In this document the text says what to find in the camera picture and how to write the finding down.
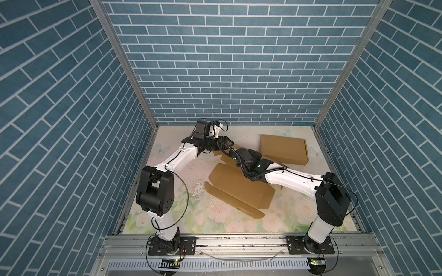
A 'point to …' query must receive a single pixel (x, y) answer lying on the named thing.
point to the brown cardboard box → (284, 150)
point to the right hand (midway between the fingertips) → (252, 151)
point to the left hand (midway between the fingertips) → (229, 143)
